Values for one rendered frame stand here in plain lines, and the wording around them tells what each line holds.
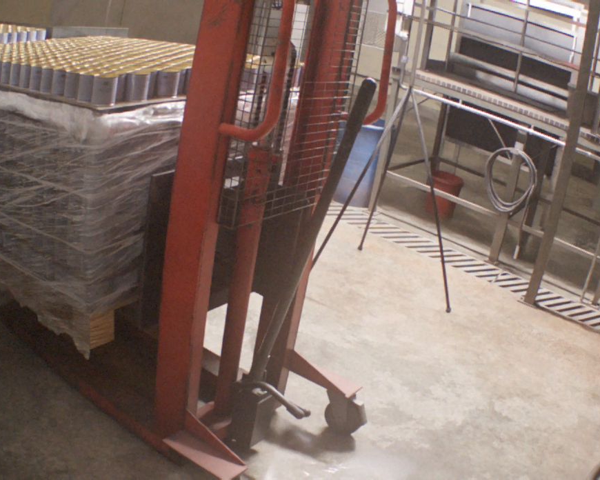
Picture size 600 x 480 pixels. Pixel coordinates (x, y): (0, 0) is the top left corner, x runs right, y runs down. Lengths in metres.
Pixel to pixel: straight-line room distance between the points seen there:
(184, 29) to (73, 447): 3.71
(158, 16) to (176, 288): 3.82
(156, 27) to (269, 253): 3.46
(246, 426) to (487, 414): 1.11
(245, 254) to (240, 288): 0.11
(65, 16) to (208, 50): 4.94
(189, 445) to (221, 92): 1.01
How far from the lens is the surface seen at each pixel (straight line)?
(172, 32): 5.28
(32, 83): 1.98
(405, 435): 2.55
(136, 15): 5.63
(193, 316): 1.82
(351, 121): 1.73
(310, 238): 1.85
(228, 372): 2.17
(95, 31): 3.87
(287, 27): 1.51
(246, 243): 1.97
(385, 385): 2.83
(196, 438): 2.01
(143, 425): 2.20
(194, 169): 1.70
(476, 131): 5.84
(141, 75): 1.77
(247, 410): 2.16
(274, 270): 2.23
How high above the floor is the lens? 1.48
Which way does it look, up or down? 22 degrees down
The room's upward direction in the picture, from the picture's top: 10 degrees clockwise
